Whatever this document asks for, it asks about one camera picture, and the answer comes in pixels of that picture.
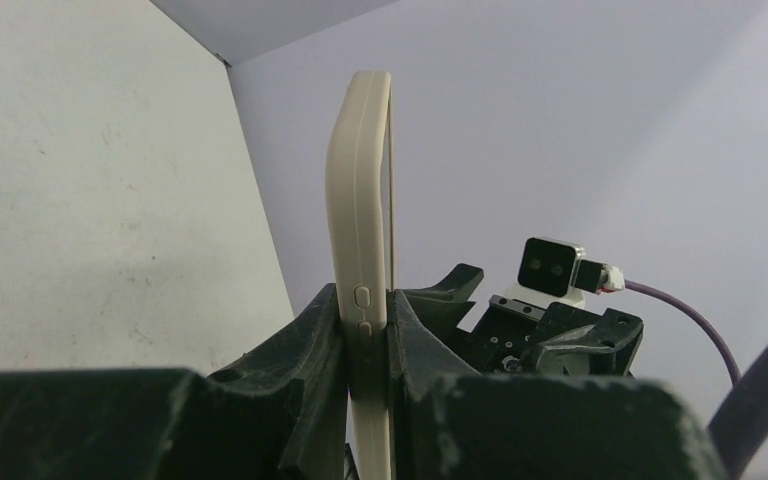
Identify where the purple cable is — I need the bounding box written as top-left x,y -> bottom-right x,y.
622,278 -> 744,387
707,301 -> 768,480

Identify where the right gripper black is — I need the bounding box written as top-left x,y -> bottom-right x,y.
402,263 -> 644,377

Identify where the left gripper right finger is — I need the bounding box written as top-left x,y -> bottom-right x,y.
387,292 -> 727,479

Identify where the beige phone case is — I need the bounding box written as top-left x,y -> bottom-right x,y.
325,70 -> 395,479

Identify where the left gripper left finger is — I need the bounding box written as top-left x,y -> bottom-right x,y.
0,284 -> 347,479

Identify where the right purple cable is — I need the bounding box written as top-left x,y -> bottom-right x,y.
622,278 -> 744,387

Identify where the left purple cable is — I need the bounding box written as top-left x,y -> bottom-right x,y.
707,301 -> 768,480

